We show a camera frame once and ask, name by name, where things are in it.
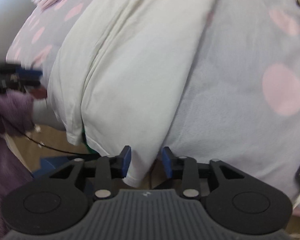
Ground cream white long-sleeve shirt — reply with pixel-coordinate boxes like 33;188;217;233
47;0;217;187

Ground purple fleece sleeve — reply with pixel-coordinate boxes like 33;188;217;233
0;89;38;240

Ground blue object on floor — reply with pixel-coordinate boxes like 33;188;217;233
32;156;74;179

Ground grey pink-dotted bed cover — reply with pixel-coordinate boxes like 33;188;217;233
6;0;300;201

